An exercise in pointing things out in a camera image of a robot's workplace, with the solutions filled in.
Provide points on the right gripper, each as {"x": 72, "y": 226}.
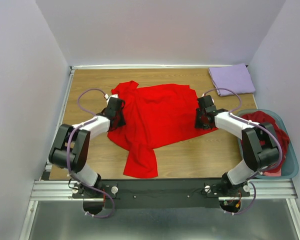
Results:
{"x": 197, "y": 124}

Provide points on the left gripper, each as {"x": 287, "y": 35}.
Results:
{"x": 122, "y": 122}

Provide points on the bright red t shirt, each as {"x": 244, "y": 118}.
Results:
{"x": 155, "y": 116}

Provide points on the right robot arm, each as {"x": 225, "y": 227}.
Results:
{"x": 260, "y": 147}

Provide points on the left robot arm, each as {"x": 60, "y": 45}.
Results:
{"x": 71, "y": 145}

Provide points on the folded lavender t shirt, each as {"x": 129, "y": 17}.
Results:
{"x": 235, "y": 78}

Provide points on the dark red t shirt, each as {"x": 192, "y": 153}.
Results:
{"x": 282, "y": 137}

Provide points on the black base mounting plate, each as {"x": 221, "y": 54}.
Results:
{"x": 162, "y": 194}

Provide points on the teal plastic basket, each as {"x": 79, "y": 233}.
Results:
{"x": 290, "y": 167}

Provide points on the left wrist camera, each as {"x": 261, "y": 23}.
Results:
{"x": 108, "y": 97}

